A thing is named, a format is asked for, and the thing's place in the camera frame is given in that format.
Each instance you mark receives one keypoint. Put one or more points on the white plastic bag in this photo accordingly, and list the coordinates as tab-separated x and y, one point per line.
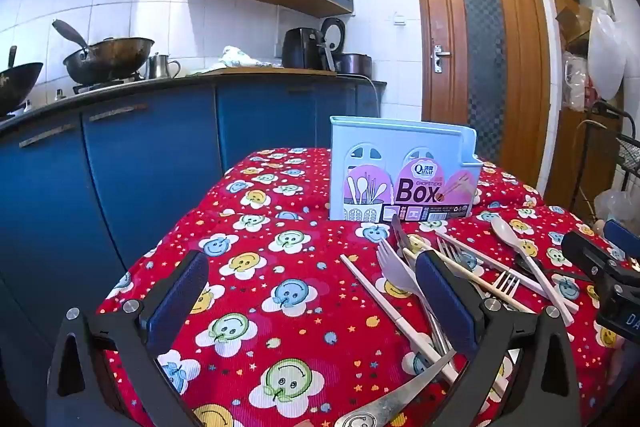
605	52

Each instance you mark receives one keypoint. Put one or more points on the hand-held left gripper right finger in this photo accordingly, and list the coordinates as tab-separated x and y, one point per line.
442	292

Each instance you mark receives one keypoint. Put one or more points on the pale plastic fork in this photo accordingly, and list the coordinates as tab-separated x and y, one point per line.
397	274

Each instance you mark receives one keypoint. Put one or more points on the white cloth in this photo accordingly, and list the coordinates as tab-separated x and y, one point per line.
240	56

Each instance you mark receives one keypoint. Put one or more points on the black air fryer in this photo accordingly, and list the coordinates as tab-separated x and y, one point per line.
300	49

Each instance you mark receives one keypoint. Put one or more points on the clear plastic bag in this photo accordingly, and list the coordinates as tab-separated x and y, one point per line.
612	207

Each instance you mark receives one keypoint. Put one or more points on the wooden shelf unit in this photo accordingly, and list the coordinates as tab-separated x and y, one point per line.
565	147

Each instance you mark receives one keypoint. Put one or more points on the red floral tablecloth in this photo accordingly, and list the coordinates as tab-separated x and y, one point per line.
300	307

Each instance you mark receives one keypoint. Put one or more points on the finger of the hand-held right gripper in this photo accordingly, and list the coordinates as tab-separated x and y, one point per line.
622	237
585	254

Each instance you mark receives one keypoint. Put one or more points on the light blue utensil holder box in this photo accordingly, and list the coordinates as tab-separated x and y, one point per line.
370	137

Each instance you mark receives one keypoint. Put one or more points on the black spoon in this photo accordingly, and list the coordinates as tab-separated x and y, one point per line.
530	266

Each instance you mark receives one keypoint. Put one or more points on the white wall switch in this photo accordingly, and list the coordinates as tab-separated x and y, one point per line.
399	19

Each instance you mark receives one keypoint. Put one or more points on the metal pitcher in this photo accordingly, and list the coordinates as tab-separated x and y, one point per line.
159	68

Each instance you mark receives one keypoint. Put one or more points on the large metal wok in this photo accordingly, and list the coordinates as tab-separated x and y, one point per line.
107	59

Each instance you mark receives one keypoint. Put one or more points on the white plastic spoon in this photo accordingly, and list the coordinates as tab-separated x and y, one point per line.
505	229

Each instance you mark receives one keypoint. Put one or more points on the gas stove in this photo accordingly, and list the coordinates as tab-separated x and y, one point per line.
95	87

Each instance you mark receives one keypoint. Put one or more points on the black wok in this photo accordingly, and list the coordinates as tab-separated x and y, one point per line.
17	84

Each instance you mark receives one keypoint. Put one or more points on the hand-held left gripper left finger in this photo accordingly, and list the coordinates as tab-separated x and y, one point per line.
180	297

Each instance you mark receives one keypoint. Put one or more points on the blue kitchen base cabinets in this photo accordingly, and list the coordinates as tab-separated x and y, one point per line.
150	157

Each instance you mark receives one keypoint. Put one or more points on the wooden door with glass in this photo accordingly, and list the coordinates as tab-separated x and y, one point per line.
450	57

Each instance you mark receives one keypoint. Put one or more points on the rice cooker with open lid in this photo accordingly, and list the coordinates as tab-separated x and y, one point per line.
356	64

